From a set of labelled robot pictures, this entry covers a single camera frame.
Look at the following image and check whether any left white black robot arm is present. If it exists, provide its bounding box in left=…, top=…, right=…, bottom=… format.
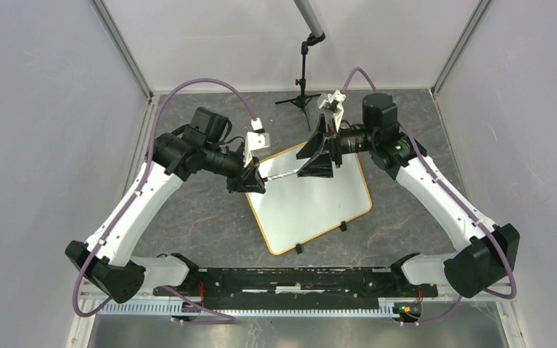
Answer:
left=65, top=107, right=270, bottom=304

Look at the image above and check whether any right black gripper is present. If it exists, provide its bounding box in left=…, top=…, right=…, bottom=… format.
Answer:
left=296, top=115, right=376, bottom=179

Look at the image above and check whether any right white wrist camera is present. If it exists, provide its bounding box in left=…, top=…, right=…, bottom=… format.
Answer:
left=317, top=90, right=347, bottom=129

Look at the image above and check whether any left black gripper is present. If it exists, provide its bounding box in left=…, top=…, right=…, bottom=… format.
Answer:
left=203, top=142, right=266, bottom=194

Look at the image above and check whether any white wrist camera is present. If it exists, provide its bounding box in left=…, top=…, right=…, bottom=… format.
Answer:
left=244, top=118, right=271, bottom=167
left=317, top=90, right=347, bottom=129

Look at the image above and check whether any slotted aluminium cable rail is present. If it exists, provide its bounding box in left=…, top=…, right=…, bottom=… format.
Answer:
left=99, top=297, right=418, bottom=319

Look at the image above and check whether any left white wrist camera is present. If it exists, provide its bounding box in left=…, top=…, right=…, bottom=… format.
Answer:
left=244, top=118, right=271, bottom=167

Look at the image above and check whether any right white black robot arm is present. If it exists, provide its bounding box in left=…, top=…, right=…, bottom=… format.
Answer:
left=296, top=91, right=520, bottom=299

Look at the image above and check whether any grey camera boom pole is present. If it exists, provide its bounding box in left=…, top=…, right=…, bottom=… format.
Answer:
left=294, top=0, right=324, bottom=38

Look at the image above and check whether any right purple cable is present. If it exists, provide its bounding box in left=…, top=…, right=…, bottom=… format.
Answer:
left=341, top=66, right=519, bottom=326

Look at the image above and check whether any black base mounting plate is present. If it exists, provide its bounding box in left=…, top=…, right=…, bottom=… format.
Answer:
left=176, top=267, right=438, bottom=310

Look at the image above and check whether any black tripod camera stand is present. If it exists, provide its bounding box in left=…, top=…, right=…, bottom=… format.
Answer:
left=275, top=32, right=326, bottom=131

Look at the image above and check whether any black whiteboard marker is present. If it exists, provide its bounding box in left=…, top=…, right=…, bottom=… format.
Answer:
left=263, top=169, right=299, bottom=182

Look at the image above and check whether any yellow framed whiteboard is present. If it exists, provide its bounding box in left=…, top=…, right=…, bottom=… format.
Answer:
left=247, top=154, right=373, bottom=255

